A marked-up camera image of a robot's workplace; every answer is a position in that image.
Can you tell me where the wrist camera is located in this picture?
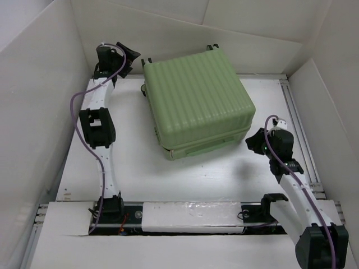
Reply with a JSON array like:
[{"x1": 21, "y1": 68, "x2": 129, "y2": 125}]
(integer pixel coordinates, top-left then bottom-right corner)
[
  {"x1": 272, "y1": 117, "x2": 288, "y2": 131},
  {"x1": 96, "y1": 43, "x2": 107, "y2": 49}
]

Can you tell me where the white foam base cover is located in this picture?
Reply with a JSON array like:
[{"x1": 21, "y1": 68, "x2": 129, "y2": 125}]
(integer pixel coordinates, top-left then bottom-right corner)
[{"x1": 141, "y1": 201, "x2": 244, "y2": 234}]

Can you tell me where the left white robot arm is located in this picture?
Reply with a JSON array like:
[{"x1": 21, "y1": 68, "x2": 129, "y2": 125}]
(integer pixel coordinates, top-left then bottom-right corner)
[{"x1": 79, "y1": 42, "x2": 140, "y2": 223}]

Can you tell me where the green suitcase blue lining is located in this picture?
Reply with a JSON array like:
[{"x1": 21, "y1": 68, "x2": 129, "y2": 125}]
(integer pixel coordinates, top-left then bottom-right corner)
[{"x1": 141, "y1": 44, "x2": 256, "y2": 161}]

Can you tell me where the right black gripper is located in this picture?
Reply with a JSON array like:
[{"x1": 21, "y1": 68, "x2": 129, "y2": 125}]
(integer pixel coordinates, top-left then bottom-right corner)
[{"x1": 245, "y1": 127, "x2": 277, "y2": 160}]

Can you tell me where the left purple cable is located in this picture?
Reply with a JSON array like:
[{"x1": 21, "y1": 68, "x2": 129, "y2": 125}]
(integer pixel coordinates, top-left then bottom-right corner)
[{"x1": 69, "y1": 43, "x2": 128, "y2": 235}]

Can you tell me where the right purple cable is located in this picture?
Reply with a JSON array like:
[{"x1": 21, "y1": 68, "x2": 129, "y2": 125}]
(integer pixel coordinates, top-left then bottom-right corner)
[{"x1": 264, "y1": 114, "x2": 337, "y2": 269}]

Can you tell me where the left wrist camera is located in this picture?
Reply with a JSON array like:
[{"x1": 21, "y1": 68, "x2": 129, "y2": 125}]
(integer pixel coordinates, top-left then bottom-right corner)
[{"x1": 96, "y1": 43, "x2": 107, "y2": 49}]

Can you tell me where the black metal base rail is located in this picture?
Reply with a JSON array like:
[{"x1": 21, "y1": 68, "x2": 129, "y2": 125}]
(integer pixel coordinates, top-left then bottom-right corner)
[{"x1": 89, "y1": 201, "x2": 285, "y2": 236}]

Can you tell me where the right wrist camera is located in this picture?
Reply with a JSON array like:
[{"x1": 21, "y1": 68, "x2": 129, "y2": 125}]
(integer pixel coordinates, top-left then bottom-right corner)
[{"x1": 272, "y1": 117, "x2": 288, "y2": 131}]

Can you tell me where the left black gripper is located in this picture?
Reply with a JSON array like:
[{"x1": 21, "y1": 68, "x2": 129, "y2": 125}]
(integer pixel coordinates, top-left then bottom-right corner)
[{"x1": 111, "y1": 43, "x2": 140, "y2": 77}]

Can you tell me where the purple cable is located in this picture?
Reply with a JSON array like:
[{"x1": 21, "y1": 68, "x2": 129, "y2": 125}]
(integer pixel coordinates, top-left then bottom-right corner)
[
  {"x1": 264, "y1": 114, "x2": 337, "y2": 269},
  {"x1": 69, "y1": 43, "x2": 128, "y2": 235}
]

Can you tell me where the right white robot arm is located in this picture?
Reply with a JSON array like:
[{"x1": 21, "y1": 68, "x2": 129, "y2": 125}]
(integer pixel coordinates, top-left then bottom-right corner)
[{"x1": 245, "y1": 128, "x2": 349, "y2": 268}]

